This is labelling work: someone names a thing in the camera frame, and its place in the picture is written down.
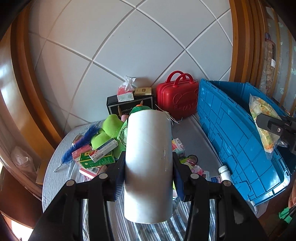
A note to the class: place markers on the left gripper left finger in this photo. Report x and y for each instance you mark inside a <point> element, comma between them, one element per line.
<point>116,178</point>

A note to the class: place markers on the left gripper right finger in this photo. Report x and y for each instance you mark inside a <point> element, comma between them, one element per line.
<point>181,176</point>

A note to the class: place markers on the white cardboard tube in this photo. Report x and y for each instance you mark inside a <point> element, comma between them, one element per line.
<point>148,194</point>

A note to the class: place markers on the snack bag yellow green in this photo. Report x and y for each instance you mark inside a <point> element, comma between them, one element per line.
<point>269,140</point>

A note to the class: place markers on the pink tissue pack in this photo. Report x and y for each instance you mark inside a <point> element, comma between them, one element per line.
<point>77,153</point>
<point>92,172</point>

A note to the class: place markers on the long white barcode box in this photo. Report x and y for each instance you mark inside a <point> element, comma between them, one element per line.
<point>103,150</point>

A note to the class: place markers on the green rectangular box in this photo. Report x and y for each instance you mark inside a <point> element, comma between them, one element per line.
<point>87,162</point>

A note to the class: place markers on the white pill bottle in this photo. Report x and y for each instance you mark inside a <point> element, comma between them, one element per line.
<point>224,173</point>

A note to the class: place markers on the green plush frog toy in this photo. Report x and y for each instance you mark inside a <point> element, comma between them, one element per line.
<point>115,127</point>

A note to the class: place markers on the blue feather duster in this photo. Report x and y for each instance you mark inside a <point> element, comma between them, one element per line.
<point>85,139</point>

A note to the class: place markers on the blue plastic crate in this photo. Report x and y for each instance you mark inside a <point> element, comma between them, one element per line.
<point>224,115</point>

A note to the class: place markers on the black gift box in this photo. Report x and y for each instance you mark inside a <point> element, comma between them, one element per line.
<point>125,107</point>

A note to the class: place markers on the red mini suitcase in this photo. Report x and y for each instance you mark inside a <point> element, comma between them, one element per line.
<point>178,95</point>

